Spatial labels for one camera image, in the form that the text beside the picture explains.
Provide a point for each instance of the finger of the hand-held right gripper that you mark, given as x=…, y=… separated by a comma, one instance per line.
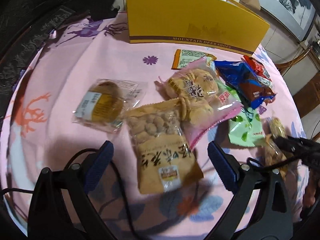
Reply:
x=290, y=145

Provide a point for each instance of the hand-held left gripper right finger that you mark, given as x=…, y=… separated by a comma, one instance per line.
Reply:
x=221, y=165

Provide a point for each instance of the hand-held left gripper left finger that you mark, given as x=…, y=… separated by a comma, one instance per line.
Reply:
x=100, y=165

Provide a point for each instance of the clear biscuit packet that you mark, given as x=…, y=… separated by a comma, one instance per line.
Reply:
x=275, y=127

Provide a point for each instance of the green snack packet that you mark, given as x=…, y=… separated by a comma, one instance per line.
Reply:
x=246, y=127

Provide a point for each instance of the tan nut snack packet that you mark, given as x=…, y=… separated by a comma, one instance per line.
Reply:
x=160, y=150

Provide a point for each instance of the pink cracker packet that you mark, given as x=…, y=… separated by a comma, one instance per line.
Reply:
x=197, y=92

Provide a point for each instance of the red snack packet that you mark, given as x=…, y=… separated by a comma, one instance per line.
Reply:
x=260, y=70

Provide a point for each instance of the orange snack packet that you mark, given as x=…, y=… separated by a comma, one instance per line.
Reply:
x=187, y=58

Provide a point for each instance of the yellow cardboard box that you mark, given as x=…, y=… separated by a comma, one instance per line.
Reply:
x=175, y=17

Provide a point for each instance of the person's right hand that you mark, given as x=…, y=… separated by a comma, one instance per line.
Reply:
x=310, y=192

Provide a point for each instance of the wooden chair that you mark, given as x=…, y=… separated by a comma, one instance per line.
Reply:
x=307, y=92

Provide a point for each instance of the clear muffin packet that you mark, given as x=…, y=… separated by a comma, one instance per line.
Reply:
x=105, y=102

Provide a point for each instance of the blue chocolate snack packet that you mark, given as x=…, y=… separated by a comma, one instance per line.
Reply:
x=246, y=85

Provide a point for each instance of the pink printed blanket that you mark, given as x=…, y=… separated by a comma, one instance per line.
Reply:
x=75, y=62

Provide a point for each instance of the framed lotus painting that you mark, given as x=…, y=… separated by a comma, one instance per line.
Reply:
x=287, y=2

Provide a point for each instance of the dark carved wooden bench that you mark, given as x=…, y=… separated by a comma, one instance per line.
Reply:
x=30, y=17

